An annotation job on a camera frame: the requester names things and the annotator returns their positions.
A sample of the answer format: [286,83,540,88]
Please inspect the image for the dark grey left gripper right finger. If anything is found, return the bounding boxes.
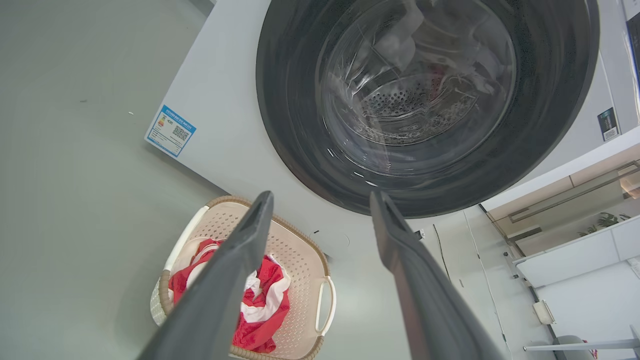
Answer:
[369,190,507,360]

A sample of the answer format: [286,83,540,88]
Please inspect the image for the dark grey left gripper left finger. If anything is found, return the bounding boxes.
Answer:
[137,190,275,360]

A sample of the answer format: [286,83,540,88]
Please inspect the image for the beige perforated laundry basket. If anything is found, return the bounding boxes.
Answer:
[150,195,337,360]

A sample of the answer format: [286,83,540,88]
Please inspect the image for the red and white garment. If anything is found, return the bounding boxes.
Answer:
[168,238,292,354]

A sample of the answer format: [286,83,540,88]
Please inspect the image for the round drain filter cover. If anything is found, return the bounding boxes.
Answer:
[309,229,351,257]

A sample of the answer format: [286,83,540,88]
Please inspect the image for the blue energy label sticker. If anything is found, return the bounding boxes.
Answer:
[145,104,197,159]

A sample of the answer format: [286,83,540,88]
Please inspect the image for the green potted plant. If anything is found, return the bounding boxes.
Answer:
[579,212,632,237]

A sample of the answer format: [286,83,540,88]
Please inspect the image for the round dark glass washer door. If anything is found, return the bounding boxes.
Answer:
[256,0,601,219]

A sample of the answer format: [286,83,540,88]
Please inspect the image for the white front-load washing machine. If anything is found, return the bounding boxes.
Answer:
[145,0,640,281]

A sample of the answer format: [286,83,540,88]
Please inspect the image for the small printed washer sticker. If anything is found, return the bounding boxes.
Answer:
[597,107,621,142]

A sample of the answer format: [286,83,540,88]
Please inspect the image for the dark washer control panel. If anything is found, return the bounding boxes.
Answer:
[622,0,640,96]

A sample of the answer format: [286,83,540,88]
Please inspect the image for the thin black cable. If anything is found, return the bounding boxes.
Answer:
[433,224,451,281]

